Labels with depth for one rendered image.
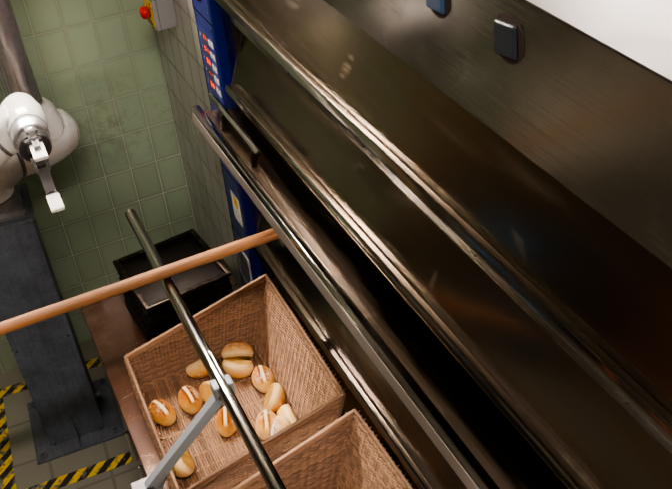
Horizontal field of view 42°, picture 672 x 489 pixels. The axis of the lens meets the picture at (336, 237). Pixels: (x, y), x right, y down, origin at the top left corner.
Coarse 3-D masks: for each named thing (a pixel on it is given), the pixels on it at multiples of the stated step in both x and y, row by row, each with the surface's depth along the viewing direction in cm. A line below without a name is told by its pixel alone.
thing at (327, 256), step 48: (240, 144) 215; (288, 192) 198; (288, 240) 182; (336, 240) 184; (384, 288) 171; (384, 336) 159; (432, 336) 160; (432, 384) 149; (432, 432) 141; (480, 432) 141; (528, 480) 134
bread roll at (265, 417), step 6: (258, 414) 248; (264, 414) 246; (270, 414) 246; (258, 420) 246; (264, 420) 244; (270, 420) 245; (258, 426) 245; (264, 426) 243; (258, 432) 244; (264, 432) 243; (264, 438) 244
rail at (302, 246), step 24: (240, 168) 202; (264, 192) 193; (312, 264) 173; (336, 288) 166; (360, 312) 161; (384, 360) 152; (408, 384) 146; (432, 408) 142; (456, 456) 135; (480, 480) 130
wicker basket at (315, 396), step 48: (240, 288) 261; (240, 336) 271; (288, 336) 251; (144, 384) 265; (192, 384) 264; (240, 384) 263; (288, 384) 254; (336, 384) 225; (288, 432) 221; (192, 480) 237; (240, 480) 225
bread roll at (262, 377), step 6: (258, 366) 261; (264, 366) 262; (252, 372) 262; (258, 372) 259; (264, 372) 259; (270, 372) 260; (252, 378) 261; (258, 378) 258; (264, 378) 258; (270, 378) 258; (258, 384) 258; (264, 384) 257; (270, 384) 258; (258, 390) 259; (264, 390) 257
